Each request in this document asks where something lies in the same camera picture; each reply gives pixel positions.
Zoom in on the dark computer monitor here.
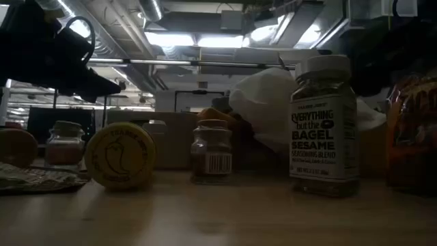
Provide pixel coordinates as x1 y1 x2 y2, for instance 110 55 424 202
27 107 96 144

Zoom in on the grey cloth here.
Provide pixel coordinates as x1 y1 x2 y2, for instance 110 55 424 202
211 96 234 113

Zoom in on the bright ceiling light panel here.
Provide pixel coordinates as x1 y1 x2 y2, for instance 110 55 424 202
145 31 250 49

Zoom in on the brown foil spice packet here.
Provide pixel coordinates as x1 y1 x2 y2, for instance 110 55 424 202
0 161 90 193

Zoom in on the orange spice bottle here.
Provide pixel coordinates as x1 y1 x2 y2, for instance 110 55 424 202
0 127 39 169

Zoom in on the small jar of red spice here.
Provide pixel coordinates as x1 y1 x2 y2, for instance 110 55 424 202
44 120 85 168

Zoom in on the round metal air duct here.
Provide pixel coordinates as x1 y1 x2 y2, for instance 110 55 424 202
56 0 119 59

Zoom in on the black metal stand frame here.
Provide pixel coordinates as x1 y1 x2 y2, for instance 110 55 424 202
53 89 109 128
173 90 226 113

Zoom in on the small jar of brown spice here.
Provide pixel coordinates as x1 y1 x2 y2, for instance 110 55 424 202
190 118 234 185

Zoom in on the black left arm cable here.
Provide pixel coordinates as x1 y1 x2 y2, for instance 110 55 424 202
64 16 97 66

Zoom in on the silver overhead rail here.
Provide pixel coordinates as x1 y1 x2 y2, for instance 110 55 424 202
87 57 298 70

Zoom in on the yellow-lid spice jar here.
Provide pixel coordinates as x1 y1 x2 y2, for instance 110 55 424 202
84 122 158 191

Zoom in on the light grey plastic bin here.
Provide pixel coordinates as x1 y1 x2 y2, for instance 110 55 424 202
105 109 199 171

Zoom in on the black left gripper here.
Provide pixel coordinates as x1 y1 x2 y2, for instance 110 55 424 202
40 27 123 104

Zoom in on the white plastic bag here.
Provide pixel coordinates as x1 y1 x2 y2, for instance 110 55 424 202
228 67 389 156

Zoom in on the mustard yellow plastic bin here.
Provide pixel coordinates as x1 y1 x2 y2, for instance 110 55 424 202
358 124 390 177

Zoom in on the white-lid bagel seasoning jar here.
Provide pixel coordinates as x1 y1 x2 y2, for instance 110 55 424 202
289 54 360 198

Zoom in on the shiny orange spice packet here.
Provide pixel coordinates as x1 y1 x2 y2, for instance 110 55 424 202
386 75 437 196

